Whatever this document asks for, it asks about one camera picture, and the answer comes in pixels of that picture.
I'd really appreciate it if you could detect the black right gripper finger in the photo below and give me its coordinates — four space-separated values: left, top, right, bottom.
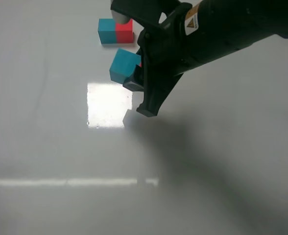
122 47 147 93
137 70 183 117

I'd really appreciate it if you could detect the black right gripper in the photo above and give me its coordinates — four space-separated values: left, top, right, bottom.
111 0 288 79

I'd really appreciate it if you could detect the teal cube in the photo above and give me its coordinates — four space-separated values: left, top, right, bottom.
109 48 141 84

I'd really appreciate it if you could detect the red template block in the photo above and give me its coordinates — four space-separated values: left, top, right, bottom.
115 19 134 44

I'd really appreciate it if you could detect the teal template block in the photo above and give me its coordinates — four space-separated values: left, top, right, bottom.
98 19 118 45

